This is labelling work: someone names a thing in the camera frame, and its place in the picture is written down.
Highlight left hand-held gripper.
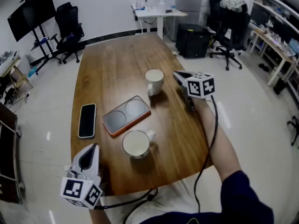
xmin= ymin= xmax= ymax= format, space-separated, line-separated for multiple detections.
xmin=60 ymin=143 xmax=103 ymax=210

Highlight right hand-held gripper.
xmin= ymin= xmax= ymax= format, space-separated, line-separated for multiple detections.
xmin=173 ymin=70 xmax=215 ymax=113

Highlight white mug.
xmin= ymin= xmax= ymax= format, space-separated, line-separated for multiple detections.
xmin=122 ymin=129 xmax=157 ymax=160
xmin=144 ymin=69 xmax=164 ymax=97

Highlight person's right forearm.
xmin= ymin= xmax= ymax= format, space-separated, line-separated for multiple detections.
xmin=193 ymin=98 xmax=242 ymax=184

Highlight person's left forearm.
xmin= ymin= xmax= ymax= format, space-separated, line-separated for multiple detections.
xmin=89 ymin=205 xmax=112 ymax=224

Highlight black mini cabinet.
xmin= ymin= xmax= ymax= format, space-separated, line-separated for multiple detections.
xmin=175 ymin=23 xmax=211 ymax=59

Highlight black smartphone in white case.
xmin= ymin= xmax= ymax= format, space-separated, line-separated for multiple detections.
xmin=78 ymin=103 xmax=97 ymax=139

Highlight white desk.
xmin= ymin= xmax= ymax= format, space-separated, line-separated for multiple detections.
xmin=131 ymin=3 xmax=188 ymax=41

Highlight orange coaster tray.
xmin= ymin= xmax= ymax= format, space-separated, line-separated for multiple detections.
xmin=101 ymin=95 xmax=152 ymax=138

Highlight black office chair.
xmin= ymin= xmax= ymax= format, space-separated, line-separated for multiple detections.
xmin=50 ymin=1 xmax=86 ymax=64
xmin=0 ymin=76 xmax=18 ymax=106
xmin=209 ymin=2 xmax=252 ymax=71
xmin=286 ymin=115 xmax=299 ymax=147
xmin=207 ymin=0 xmax=226 ymax=36

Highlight white storage box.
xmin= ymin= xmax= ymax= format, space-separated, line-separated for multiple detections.
xmin=146 ymin=0 xmax=176 ymax=12

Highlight person's white clothing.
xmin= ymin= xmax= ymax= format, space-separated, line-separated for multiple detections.
xmin=102 ymin=177 xmax=222 ymax=224

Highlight pile of light clothes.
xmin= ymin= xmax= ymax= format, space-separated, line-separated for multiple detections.
xmin=219 ymin=0 xmax=248 ymax=12

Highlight black floor bin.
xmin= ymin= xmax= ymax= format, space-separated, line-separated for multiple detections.
xmin=273 ymin=79 xmax=287 ymax=95

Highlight wooden workbench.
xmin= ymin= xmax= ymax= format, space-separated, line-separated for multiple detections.
xmin=248 ymin=28 xmax=299 ymax=87

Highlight wooden side table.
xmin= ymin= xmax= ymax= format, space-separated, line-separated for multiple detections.
xmin=0 ymin=55 xmax=34 ymax=92

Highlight white shelving rack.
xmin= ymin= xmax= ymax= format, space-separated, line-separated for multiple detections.
xmin=247 ymin=0 xmax=299 ymax=56

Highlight grey crumpled clothes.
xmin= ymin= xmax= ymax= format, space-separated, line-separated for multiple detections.
xmin=0 ymin=51 xmax=19 ymax=63

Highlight person's navy shirt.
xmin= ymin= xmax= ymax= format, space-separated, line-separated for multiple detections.
xmin=140 ymin=170 xmax=275 ymax=224

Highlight black television screen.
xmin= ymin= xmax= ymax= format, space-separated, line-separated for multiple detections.
xmin=7 ymin=0 xmax=57 ymax=43

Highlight white floor cable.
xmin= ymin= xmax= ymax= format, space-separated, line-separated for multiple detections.
xmin=22 ymin=134 xmax=72 ymax=179

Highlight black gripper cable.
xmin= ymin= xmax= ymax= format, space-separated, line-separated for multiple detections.
xmin=193 ymin=95 xmax=219 ymax=213
xmin=97 ymin=187 xmax=159 ymax=224

